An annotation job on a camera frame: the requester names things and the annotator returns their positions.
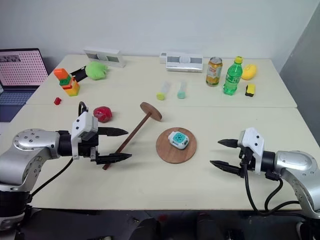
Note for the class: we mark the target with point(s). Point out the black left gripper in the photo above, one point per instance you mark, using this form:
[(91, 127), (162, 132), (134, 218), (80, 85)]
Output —
[(87, 147)]

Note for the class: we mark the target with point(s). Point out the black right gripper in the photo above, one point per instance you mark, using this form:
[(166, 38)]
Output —
[(246, 156)]

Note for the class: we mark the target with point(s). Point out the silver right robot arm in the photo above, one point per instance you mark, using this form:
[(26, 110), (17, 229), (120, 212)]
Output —
[(290, 162)]

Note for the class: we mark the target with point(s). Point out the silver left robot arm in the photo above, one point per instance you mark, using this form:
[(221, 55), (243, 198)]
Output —
[(27, 142)]

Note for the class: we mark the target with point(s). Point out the wooden stick with disc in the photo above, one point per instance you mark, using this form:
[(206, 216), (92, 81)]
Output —
[(135, 132)]

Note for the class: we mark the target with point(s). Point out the red plush ball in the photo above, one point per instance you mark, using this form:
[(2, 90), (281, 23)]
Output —
[(103, 114)]

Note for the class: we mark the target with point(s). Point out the white teal socket block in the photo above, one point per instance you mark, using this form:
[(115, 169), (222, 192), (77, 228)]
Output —
[(178, 139)]

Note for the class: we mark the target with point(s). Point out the round wooden base disc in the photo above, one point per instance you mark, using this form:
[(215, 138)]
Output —
[(170, 155)]

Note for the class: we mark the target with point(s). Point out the yellow black sponge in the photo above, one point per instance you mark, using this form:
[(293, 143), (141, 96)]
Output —
[(250, 90)]

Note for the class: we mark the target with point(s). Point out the small red block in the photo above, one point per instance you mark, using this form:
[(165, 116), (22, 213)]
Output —
[(57, 101)]

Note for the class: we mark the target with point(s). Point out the clear tube yellow cap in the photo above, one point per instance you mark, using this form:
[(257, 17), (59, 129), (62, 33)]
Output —
[(163, 91)]

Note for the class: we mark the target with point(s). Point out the orange green yellow block stack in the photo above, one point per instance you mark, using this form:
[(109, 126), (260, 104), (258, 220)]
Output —
[(70, 86)]

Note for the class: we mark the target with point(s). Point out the green plush toy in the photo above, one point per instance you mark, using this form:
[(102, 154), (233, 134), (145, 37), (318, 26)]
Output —
[(96, 70)]

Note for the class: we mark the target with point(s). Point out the green plastic bottle yellow cap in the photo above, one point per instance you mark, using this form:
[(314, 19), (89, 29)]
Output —
[(233, 77)]

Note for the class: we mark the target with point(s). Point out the black flat card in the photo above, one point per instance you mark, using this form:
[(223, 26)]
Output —
[(79, 74)]

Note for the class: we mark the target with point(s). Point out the clear tube teal cap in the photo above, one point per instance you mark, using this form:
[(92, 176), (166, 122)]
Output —
[(182, 90)]

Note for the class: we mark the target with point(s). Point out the orange drink can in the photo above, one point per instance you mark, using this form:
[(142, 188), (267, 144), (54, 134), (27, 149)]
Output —
[(214, 72)]

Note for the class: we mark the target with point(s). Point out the yellow plush fruit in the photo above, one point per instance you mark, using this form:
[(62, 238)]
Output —
[(249, 72)]

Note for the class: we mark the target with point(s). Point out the white box with grey windows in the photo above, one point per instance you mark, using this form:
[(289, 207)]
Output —
[(105, 57)]

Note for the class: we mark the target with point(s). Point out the white box with round button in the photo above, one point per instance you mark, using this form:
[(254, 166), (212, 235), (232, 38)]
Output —
[(183, 62)]

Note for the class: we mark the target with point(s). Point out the open laptop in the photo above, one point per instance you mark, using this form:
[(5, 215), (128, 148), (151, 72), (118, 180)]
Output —
[(21, 67)]

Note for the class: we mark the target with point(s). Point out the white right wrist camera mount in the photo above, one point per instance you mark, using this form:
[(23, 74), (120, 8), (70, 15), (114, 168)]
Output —
[(253, 140)]

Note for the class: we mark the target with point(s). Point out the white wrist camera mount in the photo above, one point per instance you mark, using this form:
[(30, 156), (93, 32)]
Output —
[(83, 125), (253, 140)]

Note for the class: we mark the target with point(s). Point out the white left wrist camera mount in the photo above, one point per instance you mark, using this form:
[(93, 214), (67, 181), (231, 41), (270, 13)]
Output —
[(83, 125)]

